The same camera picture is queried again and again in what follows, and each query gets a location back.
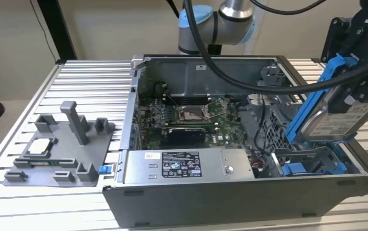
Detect thin black wall cable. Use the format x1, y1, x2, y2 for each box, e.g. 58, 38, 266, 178
28, 0, 59, 64

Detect hard disk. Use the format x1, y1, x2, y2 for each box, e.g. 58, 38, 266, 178
286, 53, 368, 145

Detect grey parts rack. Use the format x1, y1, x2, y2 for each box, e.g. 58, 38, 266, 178
3, 100, 116, 188

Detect CPU socket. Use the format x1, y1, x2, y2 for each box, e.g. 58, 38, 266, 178
176, 105, 210, 121

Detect grey metal disk bay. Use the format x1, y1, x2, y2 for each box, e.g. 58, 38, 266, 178
272, 141, 348, 178

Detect thin metal locking lever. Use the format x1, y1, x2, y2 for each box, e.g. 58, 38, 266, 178
167, 94, 183, 108

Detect black graphics card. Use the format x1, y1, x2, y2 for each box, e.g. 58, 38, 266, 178
167, 127, 207, 148

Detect black hanging cables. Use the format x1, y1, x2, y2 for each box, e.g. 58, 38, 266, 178
164, 0, 182, 14

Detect silver CPU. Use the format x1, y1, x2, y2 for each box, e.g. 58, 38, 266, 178
28, 139, 52, 155

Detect black upright post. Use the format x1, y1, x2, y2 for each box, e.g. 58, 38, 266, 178
38, 0, 78, 64

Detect metal socket cover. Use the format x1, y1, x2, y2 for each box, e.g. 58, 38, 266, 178
203, 97, 230, 119

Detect long black wire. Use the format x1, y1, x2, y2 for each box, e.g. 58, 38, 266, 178
254, 95, 268, 154

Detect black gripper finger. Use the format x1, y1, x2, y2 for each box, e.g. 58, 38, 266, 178
328, 36, 368, 115
320, 16, 355, 64

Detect silver power supply unit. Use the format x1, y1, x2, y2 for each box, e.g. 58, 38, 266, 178
123, 148, 256, 185

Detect green RAM stick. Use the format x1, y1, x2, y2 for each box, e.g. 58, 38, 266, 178
18, 158, 75, 167

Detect dark grey PC case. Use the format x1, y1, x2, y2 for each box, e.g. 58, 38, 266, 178
102, 54, 368, 229

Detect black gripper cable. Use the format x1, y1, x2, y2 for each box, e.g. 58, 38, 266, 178
250, 0, 330, 15

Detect black RAM slot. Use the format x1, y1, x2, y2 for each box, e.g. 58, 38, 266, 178
167, 121, 219, 126

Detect green motherboard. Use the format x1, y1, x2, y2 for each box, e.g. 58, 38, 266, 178
138, 95, 255, 150

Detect blue plastic bay carrier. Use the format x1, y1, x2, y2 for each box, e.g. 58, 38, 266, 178
282, 163, 308, 174

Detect grey perforated metal bracket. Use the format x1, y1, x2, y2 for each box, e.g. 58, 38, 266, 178
238, 79, 302, 154

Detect thick black camera cable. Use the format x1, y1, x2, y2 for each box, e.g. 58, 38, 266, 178
182, 0, 368, 95

